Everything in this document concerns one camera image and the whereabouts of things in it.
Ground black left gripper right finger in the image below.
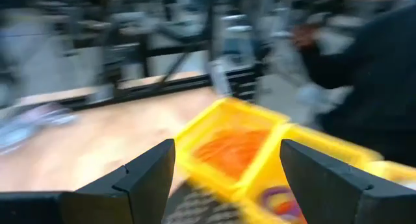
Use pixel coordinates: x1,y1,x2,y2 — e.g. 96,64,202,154
279,138,416,224

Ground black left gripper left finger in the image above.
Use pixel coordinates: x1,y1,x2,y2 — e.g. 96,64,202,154
60,138,176,224

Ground purple coil keychain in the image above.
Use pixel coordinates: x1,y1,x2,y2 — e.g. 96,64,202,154
259,185,305,220

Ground orange items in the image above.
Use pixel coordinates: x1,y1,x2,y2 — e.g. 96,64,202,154
194,142,261,182

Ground black perforated metal desk riser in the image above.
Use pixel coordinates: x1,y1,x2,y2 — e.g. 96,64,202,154
162,180,250,224

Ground black aluminium table frame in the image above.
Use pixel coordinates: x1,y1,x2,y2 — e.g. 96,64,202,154
0,0,270,112

